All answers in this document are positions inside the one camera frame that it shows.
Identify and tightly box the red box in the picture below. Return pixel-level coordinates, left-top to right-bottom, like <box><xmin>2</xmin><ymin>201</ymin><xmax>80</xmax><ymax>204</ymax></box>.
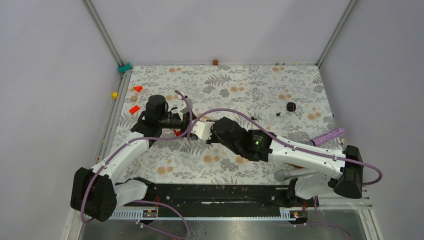
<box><xmin>173</xmin><ymin>129</ymin><xmax>181</xmax><ymax>136</ymax></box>

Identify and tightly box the floral table mat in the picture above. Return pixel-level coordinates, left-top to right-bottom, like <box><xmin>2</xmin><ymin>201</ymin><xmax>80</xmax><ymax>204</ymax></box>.
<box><xmin>111</xmin><ymin>65</ymin><xmax>338</xmax><ymax>185</ymax></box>

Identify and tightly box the grey microphone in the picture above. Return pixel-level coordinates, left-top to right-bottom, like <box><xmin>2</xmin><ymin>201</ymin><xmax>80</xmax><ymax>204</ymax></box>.
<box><xmin>273</xmin><ymin>168</ymin><xmax>318</xmax><ymax>182</ymax></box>

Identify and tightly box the purple glitter microphone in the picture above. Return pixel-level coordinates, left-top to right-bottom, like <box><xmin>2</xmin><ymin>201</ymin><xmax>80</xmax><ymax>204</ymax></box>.
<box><xmin>310</xmin><ymin>127</ymin><xmax>346</xmax><ymax>147</ymax></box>

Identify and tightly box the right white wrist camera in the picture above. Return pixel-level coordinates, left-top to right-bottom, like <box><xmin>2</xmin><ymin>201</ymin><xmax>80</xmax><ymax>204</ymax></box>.
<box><xmin>190</xmin><ymin>121</ymin><xmax>215</xmax><ymax>141</ymax></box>

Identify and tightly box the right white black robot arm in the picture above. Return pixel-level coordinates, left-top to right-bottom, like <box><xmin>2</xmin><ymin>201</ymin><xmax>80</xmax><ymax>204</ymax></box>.
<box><xmin>207</xmin><ymin>117</ymin><xmax>363</xmax><ymax>206</ymax></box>

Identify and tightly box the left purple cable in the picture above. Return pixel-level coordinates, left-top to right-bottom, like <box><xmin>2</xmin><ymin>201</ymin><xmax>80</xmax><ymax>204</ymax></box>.
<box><xmin>80</xmin><ymin>89</ymin><xmax>194</xmax><ymax>240</ymax></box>

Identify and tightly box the red flat block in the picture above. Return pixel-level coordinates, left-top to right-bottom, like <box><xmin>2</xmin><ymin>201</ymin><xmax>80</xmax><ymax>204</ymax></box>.
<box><xmin>129</xmin><ymin>105</ymin><xmax>140</xmax><ymax>115</ymax></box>

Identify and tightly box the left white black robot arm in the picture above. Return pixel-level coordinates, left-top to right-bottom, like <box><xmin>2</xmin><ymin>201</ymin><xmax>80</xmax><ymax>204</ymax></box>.
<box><xmin>70</xmin><ymin>92</ymin><xmax>194</xmax><ymax>224</ymax></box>

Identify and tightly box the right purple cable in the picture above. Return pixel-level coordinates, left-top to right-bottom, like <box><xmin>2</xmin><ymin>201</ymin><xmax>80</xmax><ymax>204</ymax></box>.
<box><xmin>186</xmin><ymin>108</ymin><xmax>384</xmax><ymax>240</ymax></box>

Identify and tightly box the purple cable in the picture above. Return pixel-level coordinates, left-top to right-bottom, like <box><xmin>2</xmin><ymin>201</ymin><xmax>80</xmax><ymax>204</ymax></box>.
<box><xmin>186</xmin><ymin>108</ymin><xmax>384</xmax><ymax>240</ymax></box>
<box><xmin>80</xmin><ymin>89</ymin><xmax>194</xmax><ymax>240</ymax></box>

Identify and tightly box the black earbud case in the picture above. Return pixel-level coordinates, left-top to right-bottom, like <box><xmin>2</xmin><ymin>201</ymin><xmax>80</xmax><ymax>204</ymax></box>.
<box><xmin>286</xmin><ymin>102</ymin><xmax>297</xmax><ymax>112</ymax></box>

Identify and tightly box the pink earbud charging case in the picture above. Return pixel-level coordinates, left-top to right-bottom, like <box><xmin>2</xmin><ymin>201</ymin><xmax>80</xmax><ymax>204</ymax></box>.
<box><xmin>197</xmin><ymin>114</ymin><xmax>213</xmax><ymax>122</ymax></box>

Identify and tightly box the teal block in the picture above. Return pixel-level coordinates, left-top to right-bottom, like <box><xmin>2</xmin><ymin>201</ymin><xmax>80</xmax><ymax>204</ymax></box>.
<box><xmin>117</xmin><ymin>63</ymin><xmax>133</xmax><ymax>74</ymax></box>

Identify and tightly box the red triangular block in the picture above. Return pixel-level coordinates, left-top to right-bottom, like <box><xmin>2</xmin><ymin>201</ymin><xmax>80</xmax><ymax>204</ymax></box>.
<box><xmin>133</xmin><ymin>85</ymin><xmax>143</xmax><ymax>93</ymax></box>

